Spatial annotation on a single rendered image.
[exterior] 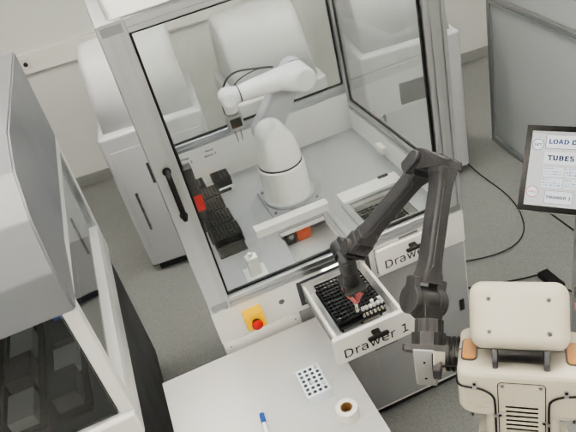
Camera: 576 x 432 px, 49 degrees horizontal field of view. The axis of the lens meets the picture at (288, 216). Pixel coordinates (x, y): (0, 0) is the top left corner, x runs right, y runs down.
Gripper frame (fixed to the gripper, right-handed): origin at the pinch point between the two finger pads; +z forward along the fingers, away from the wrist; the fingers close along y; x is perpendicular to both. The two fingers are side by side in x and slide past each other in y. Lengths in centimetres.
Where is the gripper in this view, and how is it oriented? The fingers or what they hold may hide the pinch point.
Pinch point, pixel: (356, 300)
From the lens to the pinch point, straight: 213.5
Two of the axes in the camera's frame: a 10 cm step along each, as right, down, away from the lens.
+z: 2.2, 7.6, 6.1
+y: -3.3, -5.3, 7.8
